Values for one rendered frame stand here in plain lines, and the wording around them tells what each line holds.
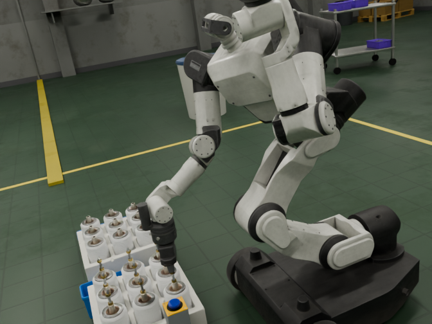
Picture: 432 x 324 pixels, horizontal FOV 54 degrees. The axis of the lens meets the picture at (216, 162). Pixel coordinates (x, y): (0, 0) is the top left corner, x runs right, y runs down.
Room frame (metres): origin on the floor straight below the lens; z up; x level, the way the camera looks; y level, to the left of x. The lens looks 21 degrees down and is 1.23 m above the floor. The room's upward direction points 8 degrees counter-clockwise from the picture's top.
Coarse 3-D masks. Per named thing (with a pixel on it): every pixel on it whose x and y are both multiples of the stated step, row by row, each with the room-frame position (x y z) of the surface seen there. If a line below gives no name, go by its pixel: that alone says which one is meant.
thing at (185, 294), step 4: (188, 288) 1.31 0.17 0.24; (164, 292) 1.30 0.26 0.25; (184, 292) 1.28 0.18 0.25; (188, 292) 1.30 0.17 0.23; (164, 296) 1.30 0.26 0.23; (168, 296) 1.28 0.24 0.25; (172, 296) 1.27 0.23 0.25; (176, 296) 1.27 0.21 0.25; (184, 296) 1.28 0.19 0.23; (188, 296) 1.30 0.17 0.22; (168, 300) 1.27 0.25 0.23; (184, 300) 1.28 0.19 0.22; (188, 300) 1.29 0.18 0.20; (188, 304) 1.29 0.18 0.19; (188, 308) 1.29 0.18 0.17
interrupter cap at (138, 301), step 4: (148, 292) 1.31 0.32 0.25; (136, 296) 1.29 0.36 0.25; (140, 296) 1.29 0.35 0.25; (148, 296) 1.29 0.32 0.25; (152, 296) 1.28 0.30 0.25; (136, 300) 1.27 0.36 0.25; (140, 300) 1.27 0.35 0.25; (148, 300) 1.26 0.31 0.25; (152, 300) 1.26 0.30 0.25; (136, 304) 1.25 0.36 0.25; (140, 304) 1.25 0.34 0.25; (144, 304) 1.24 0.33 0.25; (148, 304) 1.24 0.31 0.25
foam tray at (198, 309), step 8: (176, 264) 1.57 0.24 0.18; (120, 280) 1.51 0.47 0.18; (152, 280) 1.48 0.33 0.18; (184, 280) 1.45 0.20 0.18; (88, 288) 1.49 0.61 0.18; (120, 288) 1.46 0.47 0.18; (152, 288) 1.43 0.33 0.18; (192, 288) 1.39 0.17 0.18; (128, 296) 1.41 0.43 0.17; (160, 296) 1.37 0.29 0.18; (192, 296) 1.34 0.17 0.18; (96, 304) 1.38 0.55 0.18; (128, 304) 1.35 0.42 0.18; (160, 304) 1.32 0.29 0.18; (192, 304) 1.33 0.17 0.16; (200, 304) 1.29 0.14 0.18; (96, 312) 1.33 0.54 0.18; (128, 312) 1.30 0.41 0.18; (192, 312) 1.25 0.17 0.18; (200, 312) 1.26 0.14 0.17; (96, 320) 1.29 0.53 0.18; (160, 320) 1.24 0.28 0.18; (192, 320) 1.25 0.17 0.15; (200, 320) 1.26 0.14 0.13
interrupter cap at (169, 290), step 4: (168, 284) 1.34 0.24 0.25; (180, 284) 1.33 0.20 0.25; (184, 284) 1.32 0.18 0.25; (168, 288) 1.31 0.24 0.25; (180, 288) 1.31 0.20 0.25; (184, 288) 1.30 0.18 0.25; (168, 292) 1.29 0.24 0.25; (172, 292) 1.29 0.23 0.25; (176, 292) 1.28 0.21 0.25; (180, 292) 1.28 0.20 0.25
